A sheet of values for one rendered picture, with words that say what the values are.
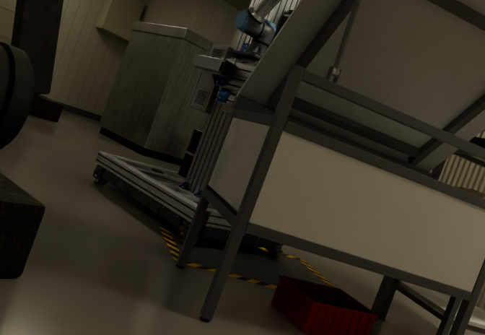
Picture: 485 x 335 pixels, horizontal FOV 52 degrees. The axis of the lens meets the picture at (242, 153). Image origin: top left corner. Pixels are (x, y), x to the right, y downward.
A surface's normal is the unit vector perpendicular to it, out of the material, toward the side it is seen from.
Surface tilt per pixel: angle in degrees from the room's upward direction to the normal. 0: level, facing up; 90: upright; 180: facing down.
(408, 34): 135
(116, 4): 90
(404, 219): 90
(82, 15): 90
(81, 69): 90
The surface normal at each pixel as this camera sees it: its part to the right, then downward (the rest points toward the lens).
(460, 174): -0.68, -0.23
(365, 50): -0.04, 0.76
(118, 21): 0.65, 0.26
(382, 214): 0.29, 0.13
